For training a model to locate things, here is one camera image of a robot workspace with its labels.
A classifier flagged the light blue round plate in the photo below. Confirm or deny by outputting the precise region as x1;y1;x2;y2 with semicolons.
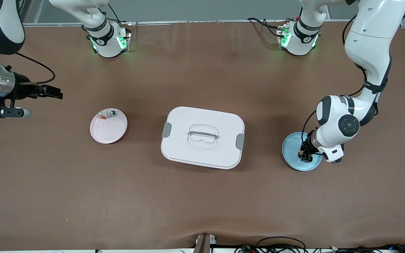
282;132;323;172

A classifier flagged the pink round plate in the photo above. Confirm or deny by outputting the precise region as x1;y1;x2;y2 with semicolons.
90;108;128;144

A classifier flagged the white lidded storage box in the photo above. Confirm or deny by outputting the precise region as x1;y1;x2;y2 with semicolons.
161;106;245;170

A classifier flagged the black looped cable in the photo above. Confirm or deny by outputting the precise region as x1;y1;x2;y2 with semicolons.
255;236;307;253

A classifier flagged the black right base cable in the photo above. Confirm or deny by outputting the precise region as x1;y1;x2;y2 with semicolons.
97;3;123;24

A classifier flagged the black base cable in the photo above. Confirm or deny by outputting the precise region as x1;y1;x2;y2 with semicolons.
97;3;123;24
247;17;288;38

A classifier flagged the black cable bundle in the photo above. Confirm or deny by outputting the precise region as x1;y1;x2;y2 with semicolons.
334;244;405;253

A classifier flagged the black left base cable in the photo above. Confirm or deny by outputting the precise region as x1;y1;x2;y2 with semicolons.
247;17;288;38

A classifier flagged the camera mount post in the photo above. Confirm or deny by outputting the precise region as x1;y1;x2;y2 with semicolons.
193;233;218;253

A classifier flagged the silver table edge rail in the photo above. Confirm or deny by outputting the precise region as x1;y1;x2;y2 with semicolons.
23;20;356;27

